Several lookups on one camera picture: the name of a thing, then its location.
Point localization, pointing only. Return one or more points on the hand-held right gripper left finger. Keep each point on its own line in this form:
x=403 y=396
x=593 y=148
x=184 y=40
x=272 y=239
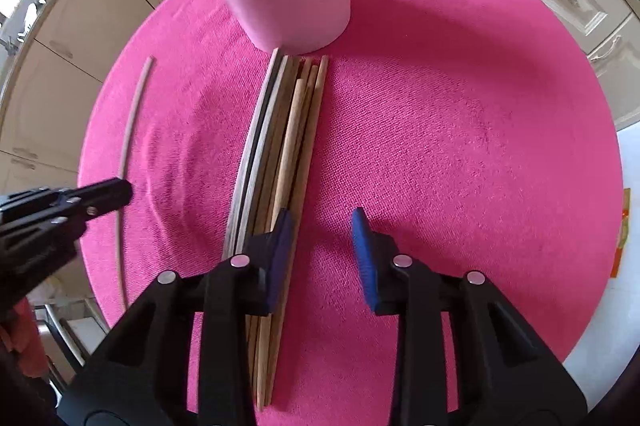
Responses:
x=280 y=251

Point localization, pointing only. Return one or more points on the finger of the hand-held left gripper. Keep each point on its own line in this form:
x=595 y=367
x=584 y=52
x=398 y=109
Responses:
x=107 y=195
x=35 y=198

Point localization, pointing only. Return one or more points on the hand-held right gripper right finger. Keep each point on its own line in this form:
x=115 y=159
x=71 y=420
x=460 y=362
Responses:
x=362 y=251

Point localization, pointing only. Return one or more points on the grey wooden chopstick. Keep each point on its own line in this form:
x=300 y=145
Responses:
x=134 y=116

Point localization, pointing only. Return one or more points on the bundle of wooden chopsticks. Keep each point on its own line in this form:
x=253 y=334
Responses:
x=290 y=131

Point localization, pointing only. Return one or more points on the pink round mat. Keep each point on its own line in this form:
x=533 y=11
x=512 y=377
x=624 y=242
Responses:
x=450 y=156

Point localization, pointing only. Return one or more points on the cream kitchen cabinets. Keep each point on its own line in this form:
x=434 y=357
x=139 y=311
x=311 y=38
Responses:
x=75 y=56

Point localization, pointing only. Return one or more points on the orange paper card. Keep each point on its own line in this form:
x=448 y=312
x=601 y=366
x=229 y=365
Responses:
x=623 y=226

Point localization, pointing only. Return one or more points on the metal chair frame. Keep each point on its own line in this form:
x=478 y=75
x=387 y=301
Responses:
x=65 y=336

